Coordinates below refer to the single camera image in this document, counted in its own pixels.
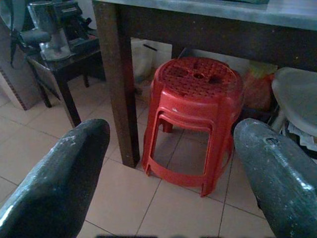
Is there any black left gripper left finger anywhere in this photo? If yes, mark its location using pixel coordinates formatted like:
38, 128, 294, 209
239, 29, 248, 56
0, 118, 111, 238

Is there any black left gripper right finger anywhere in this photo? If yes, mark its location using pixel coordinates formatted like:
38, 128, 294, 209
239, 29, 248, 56
233, 118, 317, 238

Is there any white plastic basin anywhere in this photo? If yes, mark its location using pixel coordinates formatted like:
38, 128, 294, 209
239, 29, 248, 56
271, 66, 317, 132

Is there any red plastic bag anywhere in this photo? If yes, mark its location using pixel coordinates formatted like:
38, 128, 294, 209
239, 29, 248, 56
244, 63, 278, 112

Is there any red plastic stool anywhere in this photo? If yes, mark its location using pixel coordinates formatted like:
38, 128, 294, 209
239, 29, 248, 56
141, 56, 246, 198
142, 110, 235, 198

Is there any small dark side table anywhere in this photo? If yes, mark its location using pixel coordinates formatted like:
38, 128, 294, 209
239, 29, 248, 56
26, 47, 106, 128

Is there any brown cardboard sheet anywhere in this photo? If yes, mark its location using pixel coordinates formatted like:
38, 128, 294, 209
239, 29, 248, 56
0, 17, 44, 111

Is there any dark wooden table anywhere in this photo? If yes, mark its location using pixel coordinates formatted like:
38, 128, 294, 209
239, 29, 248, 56
92, 0, 317, 169

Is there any silver juicer appliance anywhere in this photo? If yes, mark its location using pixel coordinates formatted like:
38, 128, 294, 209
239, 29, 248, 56
26, 1, 72, 62

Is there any white plastic bag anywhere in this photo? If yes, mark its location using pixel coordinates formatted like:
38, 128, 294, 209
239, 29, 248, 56
130, 37, 173, 84

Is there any black kitchen appliance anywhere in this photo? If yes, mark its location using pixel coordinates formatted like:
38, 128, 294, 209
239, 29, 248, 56
53, 0, 100, 54

